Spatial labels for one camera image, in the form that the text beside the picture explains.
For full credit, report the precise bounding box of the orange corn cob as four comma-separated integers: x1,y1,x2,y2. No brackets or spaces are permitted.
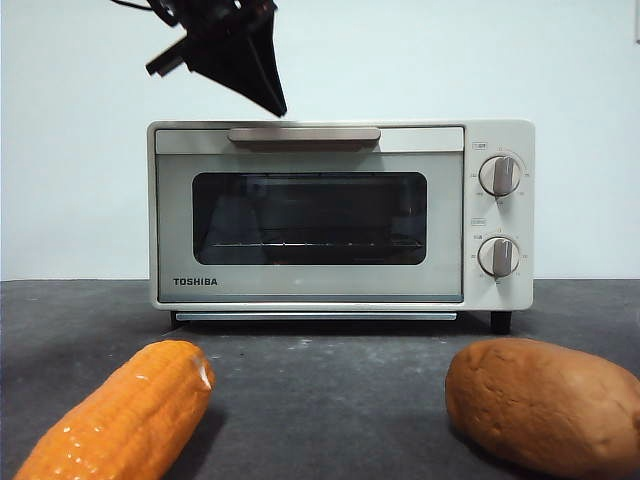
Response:
13,339,217,480

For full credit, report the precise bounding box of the brown sweet potato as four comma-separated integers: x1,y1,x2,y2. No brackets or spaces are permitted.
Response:
443,337,640,476

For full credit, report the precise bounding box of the beige oven door handle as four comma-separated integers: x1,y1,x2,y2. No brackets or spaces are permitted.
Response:
227,126,382,151

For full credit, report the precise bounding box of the cream Toshiba toaster oven body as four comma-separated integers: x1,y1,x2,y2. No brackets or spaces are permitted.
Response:
146,118,536,335

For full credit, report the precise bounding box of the cream oven knob beige grip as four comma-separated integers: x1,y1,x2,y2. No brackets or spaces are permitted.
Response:
477,235,521,279
478,154,521,198

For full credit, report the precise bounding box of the metal wire oven rack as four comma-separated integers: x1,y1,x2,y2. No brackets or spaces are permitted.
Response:
209,240,424,249

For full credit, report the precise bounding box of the metal oven crumb tray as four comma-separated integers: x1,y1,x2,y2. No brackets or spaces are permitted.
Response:
174,312,458,322

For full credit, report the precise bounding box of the oven door with glass window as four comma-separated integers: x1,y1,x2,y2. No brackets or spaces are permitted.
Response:
154,126,466,304

